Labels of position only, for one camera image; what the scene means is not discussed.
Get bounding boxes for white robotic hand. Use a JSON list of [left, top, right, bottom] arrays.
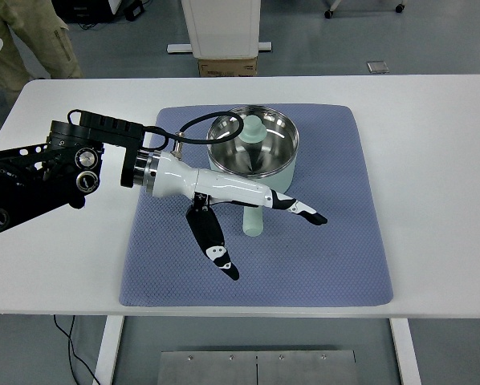
[[134, 151, 327, 281]]

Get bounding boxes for green pot with glass lid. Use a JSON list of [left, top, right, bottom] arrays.
[[205, 104, 300, 237]]

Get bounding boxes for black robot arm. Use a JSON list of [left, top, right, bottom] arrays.
[[0, 111, 326, 280]]

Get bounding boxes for blue quilted mat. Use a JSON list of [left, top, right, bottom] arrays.
[[119, 103, 393, 307]]

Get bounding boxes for cardboard box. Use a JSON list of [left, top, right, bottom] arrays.
[[197, 57, 258, 78]]

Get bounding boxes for metal floor plate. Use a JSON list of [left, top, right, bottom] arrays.
[[157, 351, 360, 384]]

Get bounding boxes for white table left leg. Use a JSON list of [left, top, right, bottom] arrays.
[[92, 315, 125, 385]]

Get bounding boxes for white table leg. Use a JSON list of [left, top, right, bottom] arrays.
[[389, 318, 421, 385], [92, 315, 125, 385]]

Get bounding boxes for white cabinet on stand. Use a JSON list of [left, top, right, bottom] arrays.
[[167, 0, 272, 59]]

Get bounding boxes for grey floor socket cover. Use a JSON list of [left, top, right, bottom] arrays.
[[366, 61, 389, 74]]

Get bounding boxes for white table right leg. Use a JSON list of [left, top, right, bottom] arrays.
[[389, 318, 421, 385]]

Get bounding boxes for wheeled cart legs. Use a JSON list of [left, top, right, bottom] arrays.
[[323, 0, 409, 20]]

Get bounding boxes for black device on floor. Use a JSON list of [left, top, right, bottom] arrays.
[[51, 0, 146, 23]]

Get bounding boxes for person in beige clothes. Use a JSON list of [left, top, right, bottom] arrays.
[[0, 0, 84, 97]]

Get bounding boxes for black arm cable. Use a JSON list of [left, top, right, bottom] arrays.
[[144, 111, 246, 150]]

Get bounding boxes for black floor cable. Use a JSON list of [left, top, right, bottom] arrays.
[[53, 314, 101, 385]]

